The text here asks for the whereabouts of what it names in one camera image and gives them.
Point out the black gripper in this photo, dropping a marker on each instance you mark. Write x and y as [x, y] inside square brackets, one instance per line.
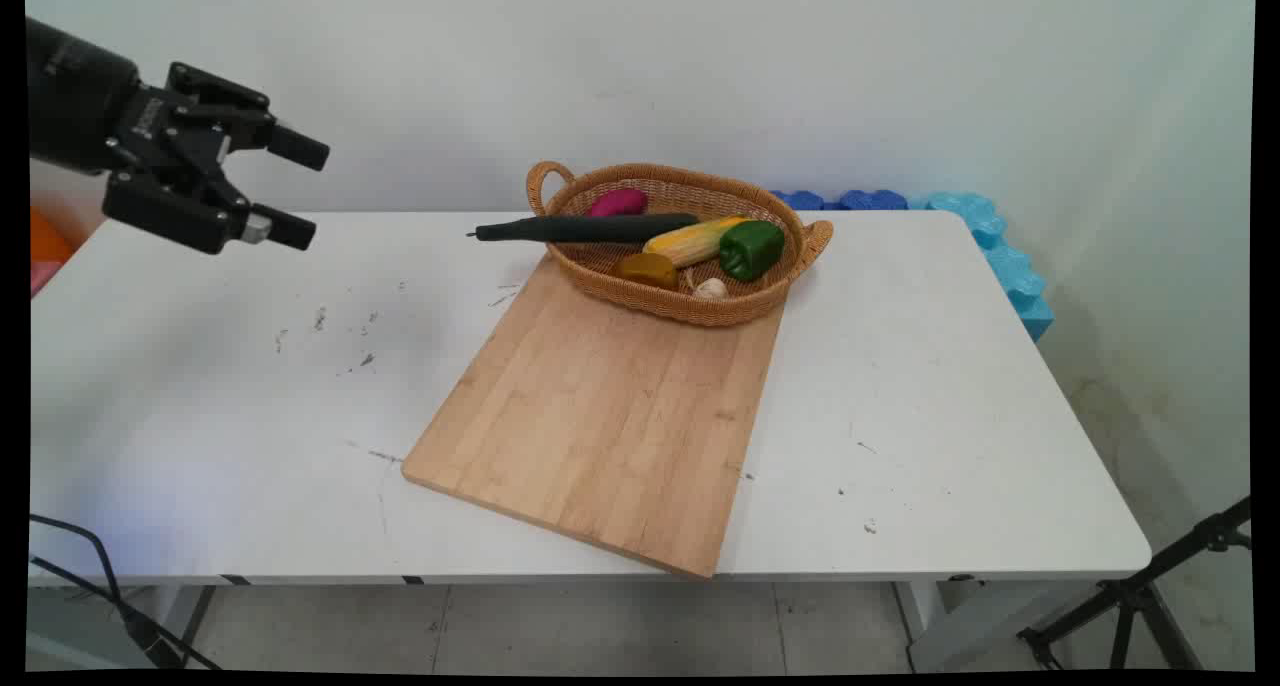
[80, 101]

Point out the dark green toy cucumber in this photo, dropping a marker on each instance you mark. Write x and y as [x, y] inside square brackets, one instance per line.
[590, 229]

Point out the orange object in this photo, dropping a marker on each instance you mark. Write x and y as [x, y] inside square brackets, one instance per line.
[45, 241]

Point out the magenta toy sweet potato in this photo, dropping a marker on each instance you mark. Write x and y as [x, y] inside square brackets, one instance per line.
[618, 203]

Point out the brown toy potato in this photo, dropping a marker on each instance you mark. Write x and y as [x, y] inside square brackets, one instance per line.
[647, 269]

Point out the wooden cutting board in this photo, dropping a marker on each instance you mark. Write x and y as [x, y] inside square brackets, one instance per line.
[600, 416]

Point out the yellow toy corn cob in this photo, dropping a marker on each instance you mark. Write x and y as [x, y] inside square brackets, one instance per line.
[690, 242]

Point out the white toy garlic bulb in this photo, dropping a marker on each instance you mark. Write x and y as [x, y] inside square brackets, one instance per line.
[710, 288]

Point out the green toy bell pepper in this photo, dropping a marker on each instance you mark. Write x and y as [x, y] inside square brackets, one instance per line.
[752, 249]

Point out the dark blue foam mat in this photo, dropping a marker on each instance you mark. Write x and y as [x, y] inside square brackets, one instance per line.
[840, 201]

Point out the light blue foam mat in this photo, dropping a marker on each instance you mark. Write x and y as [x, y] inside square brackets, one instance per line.
[1010, 266]

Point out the white table leg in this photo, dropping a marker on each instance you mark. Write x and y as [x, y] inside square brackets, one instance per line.
[960, 626]

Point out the black tripod stand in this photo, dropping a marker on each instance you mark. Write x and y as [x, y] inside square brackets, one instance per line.
[1140, 596]

